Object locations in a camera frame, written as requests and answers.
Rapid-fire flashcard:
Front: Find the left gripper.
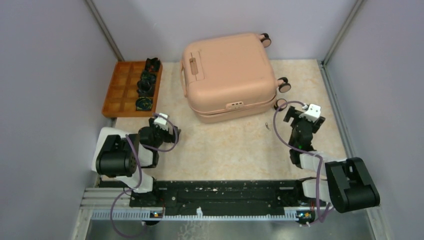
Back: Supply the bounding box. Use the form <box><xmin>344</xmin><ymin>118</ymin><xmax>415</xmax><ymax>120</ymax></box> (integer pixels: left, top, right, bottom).
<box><xmin>148</xmin><ymin>117</ymin><xmax>180</xmax><ymax>150</ymax></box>

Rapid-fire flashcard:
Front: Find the pink suitcase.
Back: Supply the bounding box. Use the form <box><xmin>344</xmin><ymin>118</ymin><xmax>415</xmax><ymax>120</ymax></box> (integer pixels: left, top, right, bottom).
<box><xmin>179</xmin><ymin>32</ymin><xmax>292</xmax><ymax>123</ymax></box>

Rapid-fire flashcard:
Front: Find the white cloth under left arm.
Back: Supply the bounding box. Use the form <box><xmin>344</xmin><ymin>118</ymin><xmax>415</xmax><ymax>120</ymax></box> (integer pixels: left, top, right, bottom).
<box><xmin>91</xmin><ymin>127</ymin><xmax>115</xmax><ymax>173</ymax></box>

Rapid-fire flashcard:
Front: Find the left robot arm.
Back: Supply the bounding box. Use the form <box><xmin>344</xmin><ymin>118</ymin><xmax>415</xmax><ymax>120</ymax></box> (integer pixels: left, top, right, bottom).
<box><xmin>91</xmin><ymin>114</ymin><xmax>181</xmax><ymax>207</ymax></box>

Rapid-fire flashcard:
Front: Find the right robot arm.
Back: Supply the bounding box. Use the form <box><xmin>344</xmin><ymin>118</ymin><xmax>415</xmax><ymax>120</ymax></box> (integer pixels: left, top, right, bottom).
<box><xmin>283</xmin><ymin>104</ymin><xmax>381</xmax><ymax>213</ymax></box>

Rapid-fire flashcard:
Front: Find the rolled yellow green tie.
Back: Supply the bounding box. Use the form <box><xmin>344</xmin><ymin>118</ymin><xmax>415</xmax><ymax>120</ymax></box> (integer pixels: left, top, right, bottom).
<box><xmin>135</xmin><ymin>96</ymin><xmax>154</xmax><ymax>112</ymax></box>

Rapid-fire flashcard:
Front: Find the wooden compartment tray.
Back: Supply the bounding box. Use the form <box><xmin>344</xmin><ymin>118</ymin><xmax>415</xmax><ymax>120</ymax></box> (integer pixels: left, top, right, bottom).
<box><xmin>101</xmin><ymin>61</ymin><xmax>163</xmax><ymax>118</ymax></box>

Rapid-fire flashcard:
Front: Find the rolled dark brown tie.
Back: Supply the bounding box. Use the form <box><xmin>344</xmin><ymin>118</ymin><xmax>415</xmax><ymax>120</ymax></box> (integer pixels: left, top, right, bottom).
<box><xmin>137</xmin><ymin>82</ymin><xmax>155</xmax><ymax>98</ymax></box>

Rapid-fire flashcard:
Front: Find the rolled green patterned tie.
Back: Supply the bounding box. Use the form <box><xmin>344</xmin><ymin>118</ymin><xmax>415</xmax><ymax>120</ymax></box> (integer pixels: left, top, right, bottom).
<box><xmin>140</xmin><ymin>70</ymin><xmax>157</xmax><ymax>85</ymax></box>

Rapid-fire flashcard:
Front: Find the rolled dark tie top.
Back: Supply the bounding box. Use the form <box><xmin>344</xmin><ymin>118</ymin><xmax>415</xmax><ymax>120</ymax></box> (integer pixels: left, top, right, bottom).
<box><xmin>144</xmin><ymin>57</ymin><xmax>161</xmax><ymax>73</ymax></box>

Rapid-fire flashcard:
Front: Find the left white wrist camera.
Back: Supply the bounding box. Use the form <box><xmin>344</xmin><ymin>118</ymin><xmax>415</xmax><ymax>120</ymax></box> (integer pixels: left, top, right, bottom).
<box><xmin>153</xmin><ymin>113</ymin><xmax>169</xmax><ymax>130</ymax></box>

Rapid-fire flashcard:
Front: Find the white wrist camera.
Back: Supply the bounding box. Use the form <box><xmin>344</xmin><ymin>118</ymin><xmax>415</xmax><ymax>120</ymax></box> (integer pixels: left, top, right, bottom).
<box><xmin>153</xmin><ymin>113</ymin><xmax>169</xmax><ymax>130</ymax></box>
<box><xmin>299</xmin><ymin>103</ymin><xmax>321</xmax><ymax>122</ymax></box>

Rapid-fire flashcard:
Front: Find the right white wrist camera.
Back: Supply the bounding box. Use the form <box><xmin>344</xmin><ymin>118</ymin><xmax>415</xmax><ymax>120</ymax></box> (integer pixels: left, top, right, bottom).
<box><xmin>299</xmin><ymin>103</ymin><xmax>321</xmax><ymax>122</ymax></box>

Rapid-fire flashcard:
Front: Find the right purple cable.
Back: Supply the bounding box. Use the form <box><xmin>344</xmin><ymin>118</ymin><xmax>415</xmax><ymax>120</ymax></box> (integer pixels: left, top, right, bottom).
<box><xmin>272</xmin><ymin>100</ymin><xmax>334</xmax><ymax>227</ymax></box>

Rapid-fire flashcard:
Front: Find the aluminium rail frame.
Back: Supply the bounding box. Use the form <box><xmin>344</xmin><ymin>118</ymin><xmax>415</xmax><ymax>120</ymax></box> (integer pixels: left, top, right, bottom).
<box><xmin>72</xmin><ymin>180</ymin><xmax>393</xmax><ymax>240</ymax></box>

